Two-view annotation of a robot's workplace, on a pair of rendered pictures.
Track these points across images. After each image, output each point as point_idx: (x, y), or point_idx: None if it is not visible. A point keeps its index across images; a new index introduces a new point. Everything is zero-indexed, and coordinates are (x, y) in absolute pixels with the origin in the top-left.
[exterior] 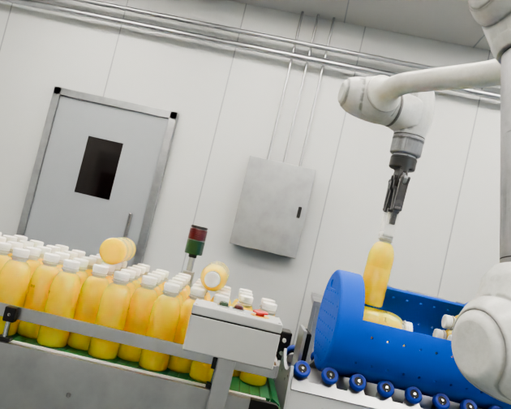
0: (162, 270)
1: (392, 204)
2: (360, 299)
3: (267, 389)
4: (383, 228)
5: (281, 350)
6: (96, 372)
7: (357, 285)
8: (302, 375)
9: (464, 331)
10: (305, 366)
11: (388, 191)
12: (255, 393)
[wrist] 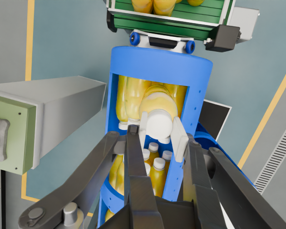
0: None
1: (126, 143)
2: (113, 68)
3: (133, 18)
4: (174, 126)
5: (208, 42)
6: None
7: (124, 66)
8: (130, 39)
9: None
10: (133, 40)
11: (244, 197)
12: (119, 7)
